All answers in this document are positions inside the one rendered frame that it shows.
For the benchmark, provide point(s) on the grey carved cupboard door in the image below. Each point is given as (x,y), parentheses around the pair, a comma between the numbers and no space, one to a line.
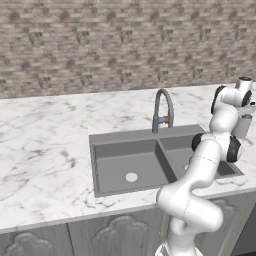
(233,213)
(30,241)
(116,233)

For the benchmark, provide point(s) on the grey arched tap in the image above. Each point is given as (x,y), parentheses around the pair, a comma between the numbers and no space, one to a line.
(156,124)

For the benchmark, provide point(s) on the grey double basin sink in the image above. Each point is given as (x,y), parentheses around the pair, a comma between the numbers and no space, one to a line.
(133,160)

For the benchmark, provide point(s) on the dark appliance front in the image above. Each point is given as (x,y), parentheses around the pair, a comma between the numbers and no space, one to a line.
(248,238)

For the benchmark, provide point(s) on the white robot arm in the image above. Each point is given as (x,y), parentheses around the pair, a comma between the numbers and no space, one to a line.
(200,173)

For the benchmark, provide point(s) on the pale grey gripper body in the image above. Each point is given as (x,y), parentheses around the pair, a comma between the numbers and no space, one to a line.
(247,109)

